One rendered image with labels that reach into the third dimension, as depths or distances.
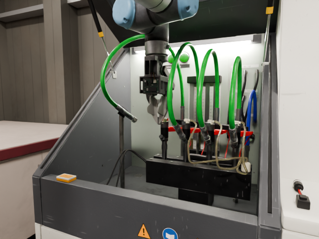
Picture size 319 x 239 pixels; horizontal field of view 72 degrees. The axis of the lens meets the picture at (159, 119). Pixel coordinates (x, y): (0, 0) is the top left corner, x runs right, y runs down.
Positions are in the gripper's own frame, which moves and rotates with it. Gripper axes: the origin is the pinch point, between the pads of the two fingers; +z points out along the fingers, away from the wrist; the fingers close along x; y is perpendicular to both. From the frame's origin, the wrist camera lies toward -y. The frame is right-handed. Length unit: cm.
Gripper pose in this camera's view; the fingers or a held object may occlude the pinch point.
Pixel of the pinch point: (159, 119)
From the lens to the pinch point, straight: 73.4
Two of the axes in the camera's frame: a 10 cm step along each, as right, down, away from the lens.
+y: -4.1, 1.0, -9.1
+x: 9.1, 0.4, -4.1
